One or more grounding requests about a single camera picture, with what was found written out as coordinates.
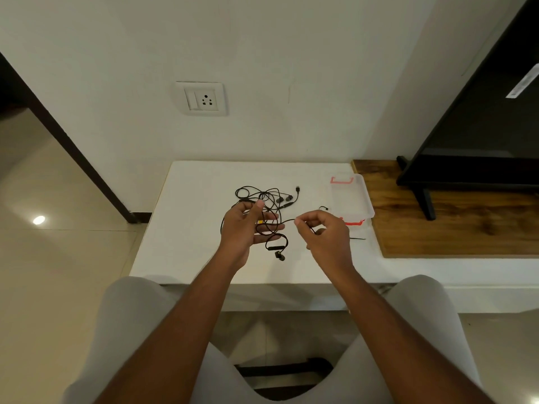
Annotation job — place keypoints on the person's left hand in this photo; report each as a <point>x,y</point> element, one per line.
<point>240,235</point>

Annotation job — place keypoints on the person's right hand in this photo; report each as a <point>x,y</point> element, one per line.
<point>332,244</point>

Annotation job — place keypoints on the clear box with red clips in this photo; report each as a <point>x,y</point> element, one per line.
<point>353,197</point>

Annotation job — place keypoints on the person's left forearm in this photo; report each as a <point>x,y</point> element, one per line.
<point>168,340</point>

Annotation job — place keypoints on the wooden cabinet top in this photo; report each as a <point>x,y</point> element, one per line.
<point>455,231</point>

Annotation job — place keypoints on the black stool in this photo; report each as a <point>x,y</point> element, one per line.
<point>286,370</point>

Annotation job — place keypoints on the black television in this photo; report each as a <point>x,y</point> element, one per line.
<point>484,143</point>

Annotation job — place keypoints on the dark blue sofa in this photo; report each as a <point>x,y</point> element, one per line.
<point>10,92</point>

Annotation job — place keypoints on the white wall socket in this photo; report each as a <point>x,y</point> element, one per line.
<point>202,99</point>

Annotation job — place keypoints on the black door frame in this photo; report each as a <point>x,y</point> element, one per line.
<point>71,147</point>

